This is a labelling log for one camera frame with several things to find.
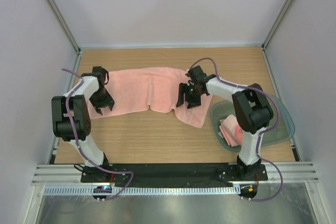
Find slotted metal cable rail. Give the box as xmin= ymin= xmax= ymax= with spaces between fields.
xmin=44 ymin=185 xmax=240 ymax=197

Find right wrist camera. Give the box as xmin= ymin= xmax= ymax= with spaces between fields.
xmin=186 ymin=66 xmax=207 ymax=83

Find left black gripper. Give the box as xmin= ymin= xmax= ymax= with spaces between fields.
xmin=89 ymin=88 xmax=114 ymax=114

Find right aluminium frame post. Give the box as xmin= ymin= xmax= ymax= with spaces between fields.
xmin=261 ymin=0 xmax=295 ymax=51

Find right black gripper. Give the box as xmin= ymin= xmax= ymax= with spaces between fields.
xmin=177 ymin=83 xmax=203 ymax=109

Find aluminium frame post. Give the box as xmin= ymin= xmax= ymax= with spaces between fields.
xmin=261 ymin=0 xmax=295 ymax=51
xmin=46 ymin=0 xmax=81 ymax=54

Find pink rabbit pattern towel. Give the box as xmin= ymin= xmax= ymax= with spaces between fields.
xmin=219 ymin=114 xmax=244 ymax=147

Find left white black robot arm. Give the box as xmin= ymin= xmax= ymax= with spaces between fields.
xmin=51 ymin=67 xmax=115 ymax=182

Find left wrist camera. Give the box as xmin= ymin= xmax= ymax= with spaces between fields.
xmin=92 ymin=66 xmax=109 ymax=85

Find left aluminium frame post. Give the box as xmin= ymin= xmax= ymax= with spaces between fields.
xmin=46 ymin=0 xmax=81 ymax=54

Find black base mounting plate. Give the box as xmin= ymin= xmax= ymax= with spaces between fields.
xmin=80 ymin=162 xmax=269 ymax=184

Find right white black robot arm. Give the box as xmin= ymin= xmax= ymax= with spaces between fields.
xmin=176 ymin=75 xmax=274 ymax=180

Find plain pink towel pile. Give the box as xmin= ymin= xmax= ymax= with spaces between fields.
xmin=88 ymin=67 xmax=212 ymax=128

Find clear teal plastic bin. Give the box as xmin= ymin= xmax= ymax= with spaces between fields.
xmin=209 ymin=94 xmax=295 ymax=153

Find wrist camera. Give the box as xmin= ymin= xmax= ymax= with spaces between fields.
xmin=92 ymin=66 xmax=109 ymax=85
xmin=186 ymin=66 xmax=207 ymax=83

